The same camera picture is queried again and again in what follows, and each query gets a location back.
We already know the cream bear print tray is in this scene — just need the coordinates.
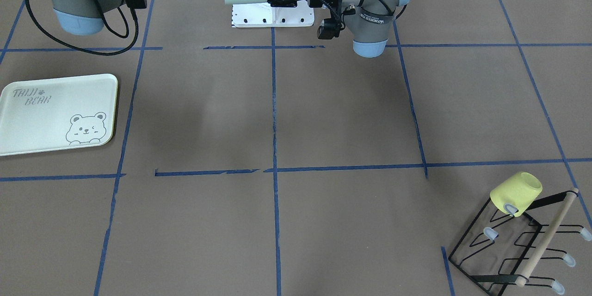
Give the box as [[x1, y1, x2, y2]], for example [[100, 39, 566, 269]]
[[0, 74, 119, 155]]

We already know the yellow plastic cup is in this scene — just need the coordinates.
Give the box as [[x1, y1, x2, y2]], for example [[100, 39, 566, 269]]
[[490, 172, 542, 217]]

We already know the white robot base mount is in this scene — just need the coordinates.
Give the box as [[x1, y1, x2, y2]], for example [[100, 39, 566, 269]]
[[231, 0, 315, 28]]

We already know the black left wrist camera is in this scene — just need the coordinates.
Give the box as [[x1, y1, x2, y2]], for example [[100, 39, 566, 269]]
[[316, 18, 343, 40]]

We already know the black wire cup rack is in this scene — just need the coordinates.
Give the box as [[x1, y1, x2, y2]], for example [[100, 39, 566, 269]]
[[448, 188, 591, 296]]

